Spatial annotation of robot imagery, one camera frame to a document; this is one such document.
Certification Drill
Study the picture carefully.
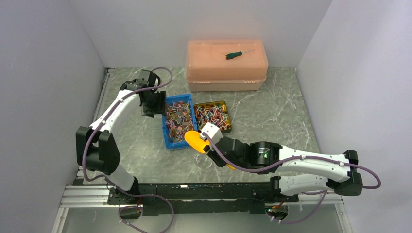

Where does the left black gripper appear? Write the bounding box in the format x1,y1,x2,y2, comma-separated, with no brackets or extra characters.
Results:
142,90,167,118

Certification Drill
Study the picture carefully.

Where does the clear glass jar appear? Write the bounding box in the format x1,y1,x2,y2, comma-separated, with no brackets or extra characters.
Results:
194,153,213,169

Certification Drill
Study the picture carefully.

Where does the blue plastic candy bin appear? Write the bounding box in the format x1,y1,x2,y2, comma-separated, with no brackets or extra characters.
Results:
162,94,198,149

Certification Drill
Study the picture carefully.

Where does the gold square candy tin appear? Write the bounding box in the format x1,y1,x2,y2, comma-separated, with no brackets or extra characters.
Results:
194,100,232,133

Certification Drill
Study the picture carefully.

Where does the orange plastic scoop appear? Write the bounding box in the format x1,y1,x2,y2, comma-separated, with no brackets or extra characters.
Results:
184,131,209,154

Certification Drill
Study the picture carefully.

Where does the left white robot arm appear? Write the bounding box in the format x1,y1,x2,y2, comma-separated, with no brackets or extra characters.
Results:
75,68,169,204

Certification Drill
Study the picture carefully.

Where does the gold round jar lid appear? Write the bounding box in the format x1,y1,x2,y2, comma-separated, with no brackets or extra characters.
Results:
226,164,236,170

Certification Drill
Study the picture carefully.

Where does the pink plastic storage box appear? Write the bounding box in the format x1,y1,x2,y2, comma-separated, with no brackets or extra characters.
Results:
186,39,269,92

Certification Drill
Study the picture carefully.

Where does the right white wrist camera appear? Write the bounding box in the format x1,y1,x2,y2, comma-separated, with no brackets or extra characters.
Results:
200,122,223,143

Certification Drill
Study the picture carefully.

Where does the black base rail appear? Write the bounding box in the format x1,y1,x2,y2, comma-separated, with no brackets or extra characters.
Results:
107,181,299,216

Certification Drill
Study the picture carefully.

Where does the green handled screwdriver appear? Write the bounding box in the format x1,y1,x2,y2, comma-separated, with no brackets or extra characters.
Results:
225,49,255,60

